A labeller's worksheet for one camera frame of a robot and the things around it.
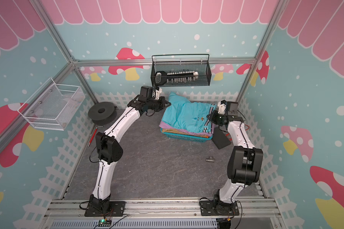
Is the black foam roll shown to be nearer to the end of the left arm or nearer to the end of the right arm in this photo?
the end of the left arm

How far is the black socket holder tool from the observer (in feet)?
2.92

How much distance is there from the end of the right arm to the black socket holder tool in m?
0.27

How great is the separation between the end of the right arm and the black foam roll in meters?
0.80

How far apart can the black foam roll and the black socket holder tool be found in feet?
1.61

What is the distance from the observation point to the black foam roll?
111 centimetres

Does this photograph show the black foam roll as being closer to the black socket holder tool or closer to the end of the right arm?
the black socket holder tool
